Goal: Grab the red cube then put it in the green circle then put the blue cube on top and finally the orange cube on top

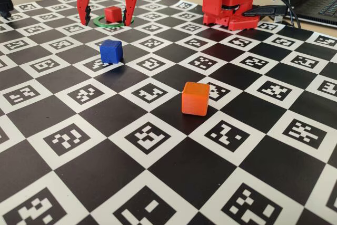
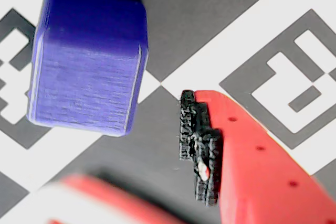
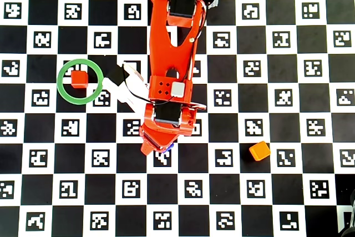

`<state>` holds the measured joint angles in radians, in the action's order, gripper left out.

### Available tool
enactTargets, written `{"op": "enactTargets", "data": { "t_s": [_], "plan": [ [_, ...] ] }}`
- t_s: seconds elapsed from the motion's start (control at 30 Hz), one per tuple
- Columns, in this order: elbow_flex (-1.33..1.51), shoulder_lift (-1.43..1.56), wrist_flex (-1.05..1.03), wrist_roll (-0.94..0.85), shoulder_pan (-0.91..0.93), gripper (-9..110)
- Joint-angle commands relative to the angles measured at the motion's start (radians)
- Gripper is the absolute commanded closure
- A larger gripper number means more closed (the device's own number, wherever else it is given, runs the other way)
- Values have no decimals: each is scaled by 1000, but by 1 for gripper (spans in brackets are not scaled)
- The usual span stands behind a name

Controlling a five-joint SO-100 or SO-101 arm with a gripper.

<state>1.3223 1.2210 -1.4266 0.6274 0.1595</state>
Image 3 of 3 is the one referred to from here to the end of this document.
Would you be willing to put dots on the orange-red gripper body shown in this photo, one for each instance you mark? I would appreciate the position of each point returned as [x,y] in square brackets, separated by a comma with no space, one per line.
[151,143]

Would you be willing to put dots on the black white checkerboard marker mat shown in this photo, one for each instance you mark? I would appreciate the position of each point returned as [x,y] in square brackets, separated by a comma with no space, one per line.
[249,192]

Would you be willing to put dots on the blue cube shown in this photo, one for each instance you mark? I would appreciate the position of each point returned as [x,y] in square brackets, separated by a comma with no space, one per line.
[169,148]

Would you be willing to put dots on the orange-red gripper finger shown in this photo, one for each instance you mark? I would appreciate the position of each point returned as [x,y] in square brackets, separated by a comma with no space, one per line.
[147,146]

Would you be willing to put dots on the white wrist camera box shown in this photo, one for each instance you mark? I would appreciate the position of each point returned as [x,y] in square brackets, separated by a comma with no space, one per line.
[130,92]

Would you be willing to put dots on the orange-red robot arm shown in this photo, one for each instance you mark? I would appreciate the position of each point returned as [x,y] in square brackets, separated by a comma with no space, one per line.
[161,54]

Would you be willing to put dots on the red cube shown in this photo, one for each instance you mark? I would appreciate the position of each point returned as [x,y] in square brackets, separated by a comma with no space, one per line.
[79,78]

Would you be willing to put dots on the orange cube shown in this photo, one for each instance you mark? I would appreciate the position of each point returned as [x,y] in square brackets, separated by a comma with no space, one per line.
[259,151]

